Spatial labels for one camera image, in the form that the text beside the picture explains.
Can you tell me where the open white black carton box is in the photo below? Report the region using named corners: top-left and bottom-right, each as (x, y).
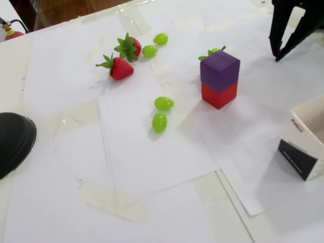
top-left (277, 95), bottom-right (324, 182)

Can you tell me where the beige masking tape strip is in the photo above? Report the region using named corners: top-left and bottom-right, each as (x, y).
top-left (192, 171), bottom-right (223, 203)
top-left (172, 15), bottom-right (211, 31)
top-left (52, 100), bottom-right (102, 127)
top-left (150, 59), bottom-right (178, 88)
top-left (115, 7), bottom-right (154, 35)
top-left (78, 181), bottom-right (150, 223)

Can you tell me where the red cube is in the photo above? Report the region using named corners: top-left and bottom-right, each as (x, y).
top-left (201, 81), bottom-right (238, 110)

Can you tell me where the dark wooden cabinet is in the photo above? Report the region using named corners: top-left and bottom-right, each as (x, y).
top-left (9, 0), bottom-right (40, 33)

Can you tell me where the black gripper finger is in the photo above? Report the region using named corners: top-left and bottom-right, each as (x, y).
top-left (275, 0), bottom-right (324, 62)
top-left (268, 0), bottom-right (301, 58)

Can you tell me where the black round object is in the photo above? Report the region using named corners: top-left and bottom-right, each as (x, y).
top-left (0, 112), bottom-right (37, 180)

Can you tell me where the plastic strawberry with long stem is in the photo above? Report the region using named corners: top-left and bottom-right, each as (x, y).
top-left (198, 45), bottom-right (227, 61)

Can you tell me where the plastic strawberry with leaves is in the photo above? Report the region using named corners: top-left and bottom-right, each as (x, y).
top-left (95, 52), bottom-right (135, 81)
top-left (113, 32), bottom-right (142, 63)

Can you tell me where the red fire extinguisher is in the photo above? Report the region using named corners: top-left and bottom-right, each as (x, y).
top-left (0, 17), bottom-right (31, 43)

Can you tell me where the purple cube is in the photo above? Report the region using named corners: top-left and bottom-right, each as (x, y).
top-left (199, 50), bottom-right (240, 93)

